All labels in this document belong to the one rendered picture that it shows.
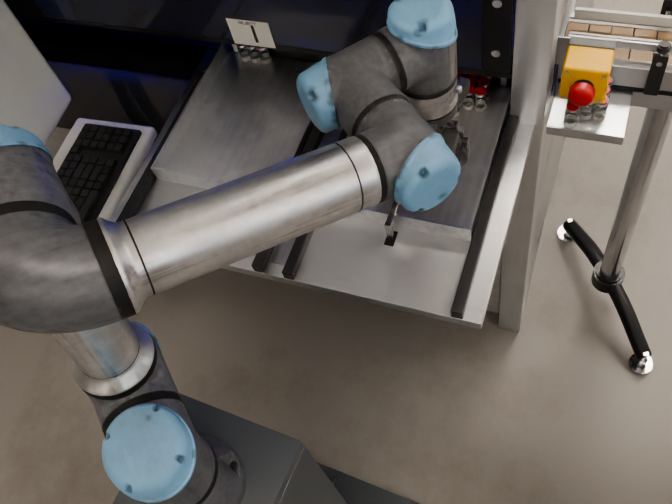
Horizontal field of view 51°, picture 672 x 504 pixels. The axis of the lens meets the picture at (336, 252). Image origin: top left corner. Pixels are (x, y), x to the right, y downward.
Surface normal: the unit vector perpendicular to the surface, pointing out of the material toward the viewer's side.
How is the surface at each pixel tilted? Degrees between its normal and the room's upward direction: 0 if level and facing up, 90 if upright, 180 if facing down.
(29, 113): 90
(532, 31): 90
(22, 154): 53
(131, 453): 8
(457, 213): 0
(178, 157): 0
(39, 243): 20
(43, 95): 90
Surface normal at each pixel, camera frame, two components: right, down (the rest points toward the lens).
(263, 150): -0.17, -0.51
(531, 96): -0.33, 0.84
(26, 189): 0.46, -0.70
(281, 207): 0.35, 0.11
